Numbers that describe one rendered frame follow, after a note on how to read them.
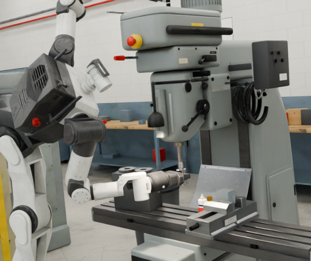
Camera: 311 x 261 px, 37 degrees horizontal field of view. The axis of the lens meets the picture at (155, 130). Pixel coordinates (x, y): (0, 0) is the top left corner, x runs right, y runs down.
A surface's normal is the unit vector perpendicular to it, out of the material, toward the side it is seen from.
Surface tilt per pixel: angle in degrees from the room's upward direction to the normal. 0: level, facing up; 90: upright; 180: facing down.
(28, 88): 75
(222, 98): 90
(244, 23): 90
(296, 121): 90
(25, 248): 115
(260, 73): 90
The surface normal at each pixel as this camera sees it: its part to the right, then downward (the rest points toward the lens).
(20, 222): -0.33, 0.14
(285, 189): 0.74, -0.01
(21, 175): -0.33, 0.54
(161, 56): -0.66, 0.14
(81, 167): 0.16, 0.48
